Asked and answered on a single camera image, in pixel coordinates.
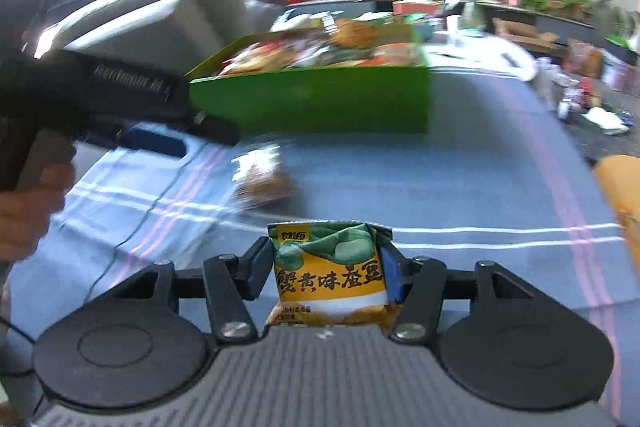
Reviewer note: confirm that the yellow green bean snack packet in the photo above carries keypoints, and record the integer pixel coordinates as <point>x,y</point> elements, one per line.
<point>330,277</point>

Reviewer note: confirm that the dark marble round table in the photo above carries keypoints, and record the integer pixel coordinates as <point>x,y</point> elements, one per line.
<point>610,147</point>

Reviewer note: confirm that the small brown clear packet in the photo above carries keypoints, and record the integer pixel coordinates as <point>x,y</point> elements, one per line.
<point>262,182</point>

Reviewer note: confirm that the person's left hand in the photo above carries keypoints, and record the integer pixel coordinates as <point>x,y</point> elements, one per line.
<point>30,217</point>

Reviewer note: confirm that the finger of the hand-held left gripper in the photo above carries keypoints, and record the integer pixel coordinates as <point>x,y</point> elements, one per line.
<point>217,132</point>
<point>155,144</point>

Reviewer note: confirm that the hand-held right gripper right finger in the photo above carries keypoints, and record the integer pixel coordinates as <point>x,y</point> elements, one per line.
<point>394,274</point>

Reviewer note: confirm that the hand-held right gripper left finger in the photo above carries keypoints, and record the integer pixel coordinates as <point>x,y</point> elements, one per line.
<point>264,269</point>

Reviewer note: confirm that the green cardboard box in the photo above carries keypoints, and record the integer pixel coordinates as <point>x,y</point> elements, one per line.
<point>320,99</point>

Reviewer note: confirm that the white oval coffee table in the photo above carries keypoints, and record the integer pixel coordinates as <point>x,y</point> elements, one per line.
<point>480,54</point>

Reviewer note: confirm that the grey sofa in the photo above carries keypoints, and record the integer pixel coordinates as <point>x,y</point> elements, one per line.
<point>150,17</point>

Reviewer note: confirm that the open cardboard box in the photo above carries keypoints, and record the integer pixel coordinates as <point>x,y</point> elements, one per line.
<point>525,34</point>

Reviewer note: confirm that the striped blue blanket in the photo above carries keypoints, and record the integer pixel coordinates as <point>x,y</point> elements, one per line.
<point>425,187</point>

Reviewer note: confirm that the white crumpled tissue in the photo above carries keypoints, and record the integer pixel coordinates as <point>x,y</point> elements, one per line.
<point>606,119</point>

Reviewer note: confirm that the yellow round stool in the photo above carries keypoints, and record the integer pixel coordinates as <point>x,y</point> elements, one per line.
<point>620,197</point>

